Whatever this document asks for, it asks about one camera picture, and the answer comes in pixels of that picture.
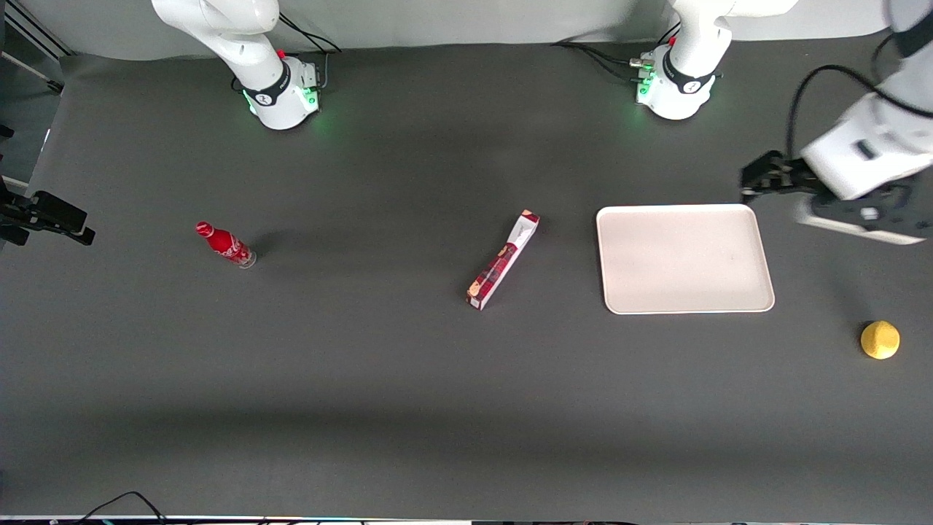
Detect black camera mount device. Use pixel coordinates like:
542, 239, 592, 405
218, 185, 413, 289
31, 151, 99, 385
0, 177, 96, 247

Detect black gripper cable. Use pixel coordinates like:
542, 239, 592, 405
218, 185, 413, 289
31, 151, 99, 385
785, 29, 933, 158

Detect red cookie box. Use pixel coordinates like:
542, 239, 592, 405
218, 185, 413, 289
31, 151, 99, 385
466, 210, 541, 311

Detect black left arm base cables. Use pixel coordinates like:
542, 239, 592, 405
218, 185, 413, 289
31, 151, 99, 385
551, 22, 682, 83

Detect metal frame rail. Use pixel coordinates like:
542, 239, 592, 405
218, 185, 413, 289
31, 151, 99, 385
0, 0, 74, 96

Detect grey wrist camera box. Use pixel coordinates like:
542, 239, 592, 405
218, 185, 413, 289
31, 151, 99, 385
795, 182, 933, 246

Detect white rectangular tray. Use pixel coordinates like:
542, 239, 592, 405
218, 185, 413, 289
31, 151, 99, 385
596, 204, 776, 316

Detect black arm base cables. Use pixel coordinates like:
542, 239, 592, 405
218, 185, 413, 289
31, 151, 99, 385
551, 22, 682, 83
232, 12, 343, 93

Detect yellow lemon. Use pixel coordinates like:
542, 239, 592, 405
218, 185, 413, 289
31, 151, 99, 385
860, 320, 902, 361

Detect black right arm base cables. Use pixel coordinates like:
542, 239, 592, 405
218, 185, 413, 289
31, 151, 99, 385
232, 12, 343, 93

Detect red cola bottle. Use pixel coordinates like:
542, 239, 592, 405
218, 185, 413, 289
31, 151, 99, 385
195, 221, 258, 270

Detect thin black table-edge cable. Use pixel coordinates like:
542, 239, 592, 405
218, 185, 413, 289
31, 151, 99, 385
76, 491, 170, 525

